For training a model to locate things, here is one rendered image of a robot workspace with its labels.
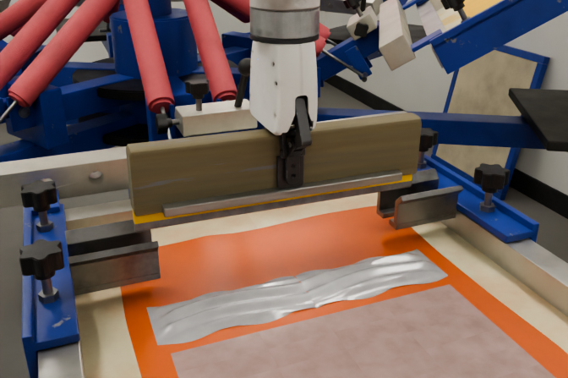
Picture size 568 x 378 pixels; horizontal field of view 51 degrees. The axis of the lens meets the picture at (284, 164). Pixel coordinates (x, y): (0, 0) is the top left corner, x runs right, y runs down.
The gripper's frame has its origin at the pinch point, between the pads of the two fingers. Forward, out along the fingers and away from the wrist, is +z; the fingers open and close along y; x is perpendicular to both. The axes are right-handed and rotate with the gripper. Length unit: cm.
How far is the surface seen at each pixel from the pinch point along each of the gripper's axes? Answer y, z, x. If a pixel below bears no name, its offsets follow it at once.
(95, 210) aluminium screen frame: -17.9, 10.6, -21.1
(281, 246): -4.9, 14.0, 1.7
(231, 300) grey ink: 5.0, 13.7, -8.4
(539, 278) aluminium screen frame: 16.4, 11.8, 25.7
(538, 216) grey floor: -138, 107, 188
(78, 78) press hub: -84, 8, -19
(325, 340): 14.9, 14.1, -1.0
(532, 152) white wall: -161, 84, 201
